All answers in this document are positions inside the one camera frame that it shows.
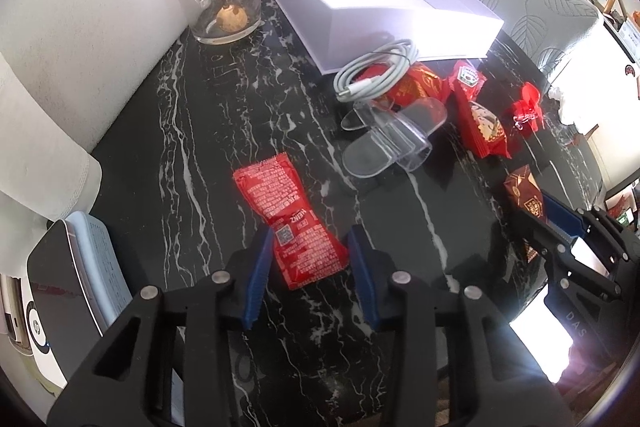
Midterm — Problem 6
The long red sauce packet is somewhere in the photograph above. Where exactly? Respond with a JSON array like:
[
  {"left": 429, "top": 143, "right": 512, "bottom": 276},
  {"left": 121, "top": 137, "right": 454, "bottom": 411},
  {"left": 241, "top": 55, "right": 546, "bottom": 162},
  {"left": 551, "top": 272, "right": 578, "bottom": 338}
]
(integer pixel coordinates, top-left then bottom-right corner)
[{"left": 232, "top": 153, "right": 348, "bottom": 289}]

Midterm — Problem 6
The dark brown candy packet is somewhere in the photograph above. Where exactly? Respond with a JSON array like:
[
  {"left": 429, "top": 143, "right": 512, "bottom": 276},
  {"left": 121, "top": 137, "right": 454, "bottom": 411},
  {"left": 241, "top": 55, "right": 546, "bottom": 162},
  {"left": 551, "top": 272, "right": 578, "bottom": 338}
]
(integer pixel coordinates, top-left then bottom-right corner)
[{"left": 503, "top": 165, "right": 546, "bottom": 263}]

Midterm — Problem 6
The wooden spoon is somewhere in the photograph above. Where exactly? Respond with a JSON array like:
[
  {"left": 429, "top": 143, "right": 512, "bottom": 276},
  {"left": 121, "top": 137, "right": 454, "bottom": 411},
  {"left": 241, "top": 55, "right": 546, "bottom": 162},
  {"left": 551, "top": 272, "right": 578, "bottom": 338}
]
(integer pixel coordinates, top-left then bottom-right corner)
[{"left": 215, "top": 0, "right": 248, "bottom": 34}]

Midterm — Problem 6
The crumpled white tissue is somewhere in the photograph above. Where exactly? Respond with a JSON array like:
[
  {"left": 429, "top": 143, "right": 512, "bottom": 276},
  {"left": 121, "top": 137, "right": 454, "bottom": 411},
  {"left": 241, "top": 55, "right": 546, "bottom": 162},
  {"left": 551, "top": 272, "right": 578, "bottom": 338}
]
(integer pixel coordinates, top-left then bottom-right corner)
[{"left": 547, "top": 88, "right": 582, "bottom": 146}]

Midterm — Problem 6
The paper towel roll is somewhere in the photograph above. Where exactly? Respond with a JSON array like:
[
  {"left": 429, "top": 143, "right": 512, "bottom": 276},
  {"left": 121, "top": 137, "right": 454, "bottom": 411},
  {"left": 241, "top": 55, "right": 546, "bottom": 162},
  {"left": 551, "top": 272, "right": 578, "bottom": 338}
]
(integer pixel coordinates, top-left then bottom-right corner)
[{"left": 1, "top": 61, "right": 102, "bottom": 221}]

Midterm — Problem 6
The red bow hair clip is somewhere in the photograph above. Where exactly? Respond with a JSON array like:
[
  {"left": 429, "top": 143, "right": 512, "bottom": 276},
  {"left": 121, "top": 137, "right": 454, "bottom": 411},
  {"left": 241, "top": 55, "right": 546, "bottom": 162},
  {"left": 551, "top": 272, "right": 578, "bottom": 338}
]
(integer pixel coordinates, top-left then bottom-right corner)
[{"left": 511, "top": 81, "right": 544, "bottom": 133}]

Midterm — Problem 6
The white foam board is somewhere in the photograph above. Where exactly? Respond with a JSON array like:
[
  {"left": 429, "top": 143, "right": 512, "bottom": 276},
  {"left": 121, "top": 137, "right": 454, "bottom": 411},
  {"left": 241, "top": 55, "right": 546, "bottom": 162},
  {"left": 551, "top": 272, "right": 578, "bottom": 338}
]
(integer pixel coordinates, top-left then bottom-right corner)
[{"left": 1, "top": 0, "right": 186, "bottom": 150}]

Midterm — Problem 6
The red cartoon snack packet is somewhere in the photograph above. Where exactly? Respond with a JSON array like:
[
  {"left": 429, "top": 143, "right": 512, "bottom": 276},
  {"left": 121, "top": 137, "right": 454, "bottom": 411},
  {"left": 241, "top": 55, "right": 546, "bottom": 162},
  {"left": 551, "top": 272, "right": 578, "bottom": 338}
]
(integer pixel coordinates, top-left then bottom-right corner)
[{"left": 458, "top": 98, "right": 511, "bottom": 159}]

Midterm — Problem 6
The white usb cable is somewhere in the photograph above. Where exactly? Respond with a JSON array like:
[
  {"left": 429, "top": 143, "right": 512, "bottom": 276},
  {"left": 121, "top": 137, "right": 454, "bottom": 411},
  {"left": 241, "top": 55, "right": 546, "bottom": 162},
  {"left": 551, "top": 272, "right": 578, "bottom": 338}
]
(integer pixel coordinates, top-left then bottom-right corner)
[{"left": 333, "top": 38, "right": 420, "bottom": 104}]

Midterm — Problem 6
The heinz ketchup packet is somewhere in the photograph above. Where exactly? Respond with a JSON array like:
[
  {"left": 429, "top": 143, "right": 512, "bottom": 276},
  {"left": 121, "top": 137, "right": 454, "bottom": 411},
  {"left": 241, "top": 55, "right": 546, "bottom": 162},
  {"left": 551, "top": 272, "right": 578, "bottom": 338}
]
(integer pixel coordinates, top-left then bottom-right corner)
[{"left": 447, "top": 61, "right": 486, "bottom": 103}]

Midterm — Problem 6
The red gold candy packet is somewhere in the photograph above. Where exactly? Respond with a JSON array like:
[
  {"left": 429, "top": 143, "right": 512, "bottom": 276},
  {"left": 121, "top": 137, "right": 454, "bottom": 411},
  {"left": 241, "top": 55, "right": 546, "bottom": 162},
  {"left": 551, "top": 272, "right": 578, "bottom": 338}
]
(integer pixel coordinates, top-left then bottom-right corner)
[{"left": 376, "top": 63, "right": 451, "bottom": 107}]

